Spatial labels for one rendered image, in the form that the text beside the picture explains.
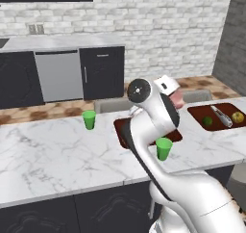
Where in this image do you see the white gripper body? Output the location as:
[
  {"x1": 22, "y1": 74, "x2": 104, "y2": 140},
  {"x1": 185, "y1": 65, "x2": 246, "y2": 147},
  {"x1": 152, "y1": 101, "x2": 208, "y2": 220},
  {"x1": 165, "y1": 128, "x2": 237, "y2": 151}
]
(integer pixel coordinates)
[{"x1": 165, "y1": 76, "x2": 182, "y2": 96}]

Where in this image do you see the pink raw steak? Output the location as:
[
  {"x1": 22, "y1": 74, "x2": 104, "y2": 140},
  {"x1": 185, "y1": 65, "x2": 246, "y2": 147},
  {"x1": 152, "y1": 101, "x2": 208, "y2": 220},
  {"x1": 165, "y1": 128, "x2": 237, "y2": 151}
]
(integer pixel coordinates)
[{"x1": 169, "y1": 90, "x2": 185, "y2": 111}]

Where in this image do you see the green lime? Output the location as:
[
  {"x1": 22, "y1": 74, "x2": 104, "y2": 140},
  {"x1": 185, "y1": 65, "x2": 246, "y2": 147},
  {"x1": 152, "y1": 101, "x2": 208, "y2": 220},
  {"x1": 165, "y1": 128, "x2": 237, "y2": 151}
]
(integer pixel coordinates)
[{"x1": 202, "y1": 116, "x2": 213, "y2": 127}]

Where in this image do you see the yellow squash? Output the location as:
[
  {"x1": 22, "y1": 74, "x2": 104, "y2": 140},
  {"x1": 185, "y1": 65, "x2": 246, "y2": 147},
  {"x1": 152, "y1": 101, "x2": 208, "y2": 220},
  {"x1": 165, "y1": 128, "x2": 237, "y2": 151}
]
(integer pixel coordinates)
[{"x1": 231, "y1": 111, "x2": 246, "y2": 124}]

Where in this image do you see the black counter cupboard door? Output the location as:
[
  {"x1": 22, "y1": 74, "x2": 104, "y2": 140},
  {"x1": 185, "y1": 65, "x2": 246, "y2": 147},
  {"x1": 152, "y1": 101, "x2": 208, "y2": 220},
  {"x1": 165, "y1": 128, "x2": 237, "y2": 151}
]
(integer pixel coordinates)
[
  {"x1": 74, "y1": 180, "x2": 163, "y2": 233},
  {"x1": 0, "y1": 194, "x2": 76, "y2": 233}
]

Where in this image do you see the grey stool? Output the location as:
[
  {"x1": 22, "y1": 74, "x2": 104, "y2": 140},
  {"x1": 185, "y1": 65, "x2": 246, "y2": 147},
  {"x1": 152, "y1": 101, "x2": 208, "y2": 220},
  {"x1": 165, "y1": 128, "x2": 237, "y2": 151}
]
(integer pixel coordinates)
[
  {"x1": 182, "y1": 89, "x2": 213, "y2": 104},
  {"x1": 93, "y1": 97, "x2": 135, "y2": 115}
]

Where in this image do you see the green plastic cup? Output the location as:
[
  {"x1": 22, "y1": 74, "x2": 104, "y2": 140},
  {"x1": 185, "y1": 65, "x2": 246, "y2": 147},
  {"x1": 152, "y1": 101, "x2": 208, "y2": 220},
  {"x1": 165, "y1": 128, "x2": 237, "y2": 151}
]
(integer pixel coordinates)
[
  {"x1": 155, "y1": 137, "x2": 174, "y2": 162},
  {"x1": 81, "y1": 110, "x2": 97, "y2": 131}
]

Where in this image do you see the black base cupboard run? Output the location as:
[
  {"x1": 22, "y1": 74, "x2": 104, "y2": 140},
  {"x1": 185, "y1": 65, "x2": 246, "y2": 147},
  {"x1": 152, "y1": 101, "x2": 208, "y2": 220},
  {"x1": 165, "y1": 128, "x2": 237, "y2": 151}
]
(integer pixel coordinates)
[
  {"x1": 79, "y1": 45, "x2": 126, "y2": 101},
  {"x1": 0, "y1": 51, "x2": 45, "y2": 111}
]

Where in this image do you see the grey dishwasher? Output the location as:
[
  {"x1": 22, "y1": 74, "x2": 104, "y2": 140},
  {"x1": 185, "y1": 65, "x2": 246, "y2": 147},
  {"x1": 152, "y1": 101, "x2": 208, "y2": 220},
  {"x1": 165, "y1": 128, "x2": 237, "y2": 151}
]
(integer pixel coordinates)
[{"x1": 34, "y1": 49, "x2": 85, "y2": 103}]

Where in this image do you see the dark sink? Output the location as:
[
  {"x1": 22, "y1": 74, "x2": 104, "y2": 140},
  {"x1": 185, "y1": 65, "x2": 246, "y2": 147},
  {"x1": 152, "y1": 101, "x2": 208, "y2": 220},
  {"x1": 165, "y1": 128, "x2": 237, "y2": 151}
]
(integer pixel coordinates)
[{"x1": 0, "y1": 38, "x2": 11, "y2": 50}]

